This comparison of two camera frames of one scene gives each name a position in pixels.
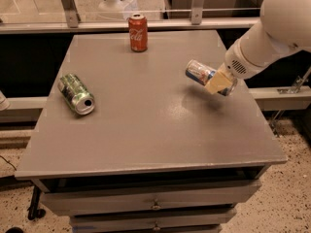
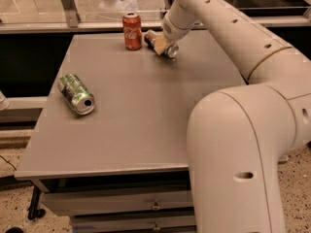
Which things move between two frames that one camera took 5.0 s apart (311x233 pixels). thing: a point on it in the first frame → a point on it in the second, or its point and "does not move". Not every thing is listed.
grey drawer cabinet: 156,154 does not move
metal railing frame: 72,22 does not move
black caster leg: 33,211 does not move
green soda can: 77,94 does not move
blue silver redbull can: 201,73 → 170,51
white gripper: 235,62 → 170,32
